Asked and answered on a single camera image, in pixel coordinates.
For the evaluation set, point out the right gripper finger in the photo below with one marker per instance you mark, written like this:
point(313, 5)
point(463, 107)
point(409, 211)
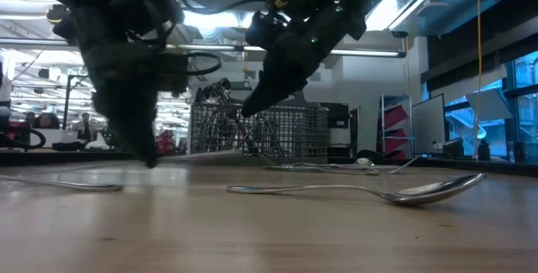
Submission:
point(277, 88)

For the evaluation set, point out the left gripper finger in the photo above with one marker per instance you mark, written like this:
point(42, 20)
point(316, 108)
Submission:
point(113, 117)
point(145, 138)

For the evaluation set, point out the grey mesh silverware basket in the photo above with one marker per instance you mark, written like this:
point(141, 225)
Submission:
point(294, 138)

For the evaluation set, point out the person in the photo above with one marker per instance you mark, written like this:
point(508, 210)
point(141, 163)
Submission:
point(46, 121)
point(86, 128)

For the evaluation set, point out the long ceiling light fixture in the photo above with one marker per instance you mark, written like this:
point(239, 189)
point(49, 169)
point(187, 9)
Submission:
point(365, 52)

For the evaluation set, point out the black cabinet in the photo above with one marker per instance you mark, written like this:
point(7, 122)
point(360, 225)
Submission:
point(340, 115)

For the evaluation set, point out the black yellow ceiling reel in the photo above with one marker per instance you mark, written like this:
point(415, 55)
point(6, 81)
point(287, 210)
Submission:
point(54, 12)

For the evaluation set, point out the shelf rack with red bins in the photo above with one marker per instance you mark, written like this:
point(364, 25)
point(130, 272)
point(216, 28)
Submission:
point(395, 117)

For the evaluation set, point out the whiteboard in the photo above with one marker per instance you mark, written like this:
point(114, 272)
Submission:
point(428, 126)

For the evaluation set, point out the black bottle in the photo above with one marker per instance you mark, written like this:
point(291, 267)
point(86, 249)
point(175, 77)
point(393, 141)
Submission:
point(484, 151)

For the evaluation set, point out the black metal frame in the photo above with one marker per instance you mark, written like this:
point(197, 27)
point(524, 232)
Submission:
point(67, 101)

